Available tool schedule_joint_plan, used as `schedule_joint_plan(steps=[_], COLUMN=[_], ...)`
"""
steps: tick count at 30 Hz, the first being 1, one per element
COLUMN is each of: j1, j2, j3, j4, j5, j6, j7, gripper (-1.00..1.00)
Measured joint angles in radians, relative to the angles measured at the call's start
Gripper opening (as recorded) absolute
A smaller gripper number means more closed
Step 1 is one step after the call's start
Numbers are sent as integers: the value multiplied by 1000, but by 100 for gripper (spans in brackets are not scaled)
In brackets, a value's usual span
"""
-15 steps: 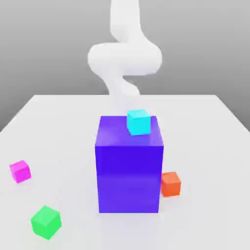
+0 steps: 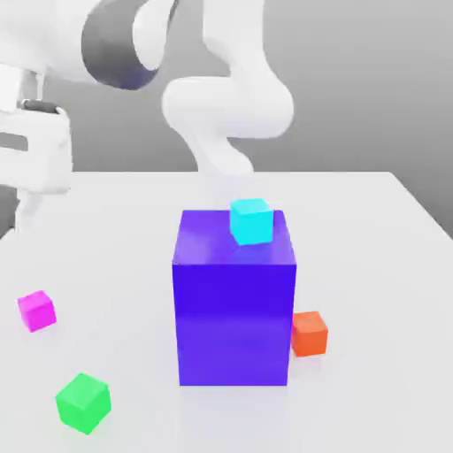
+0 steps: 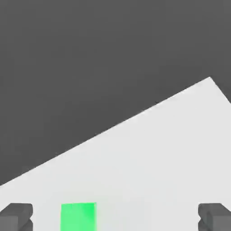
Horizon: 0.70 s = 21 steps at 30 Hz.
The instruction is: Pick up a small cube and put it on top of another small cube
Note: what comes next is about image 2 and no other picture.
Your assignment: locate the large purple box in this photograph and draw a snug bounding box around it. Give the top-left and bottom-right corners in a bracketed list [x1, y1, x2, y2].
[172, 209, 297, 388]

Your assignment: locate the small magenta cube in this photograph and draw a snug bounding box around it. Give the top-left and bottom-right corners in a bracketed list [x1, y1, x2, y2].
[16, 289, 58, 334]

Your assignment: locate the small orange cube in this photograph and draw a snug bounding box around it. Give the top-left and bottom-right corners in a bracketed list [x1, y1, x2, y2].
[290, 310, 329, 358]

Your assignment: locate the small green cube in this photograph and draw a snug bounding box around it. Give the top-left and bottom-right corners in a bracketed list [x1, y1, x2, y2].
[54, 372, 112, 436]

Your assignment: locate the small cyan cube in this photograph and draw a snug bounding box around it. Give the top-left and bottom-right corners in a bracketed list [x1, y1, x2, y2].
[229, 197, 274, 247]

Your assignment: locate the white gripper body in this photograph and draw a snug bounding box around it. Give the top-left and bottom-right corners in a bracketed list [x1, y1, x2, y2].
[0, 106, 74, 196]

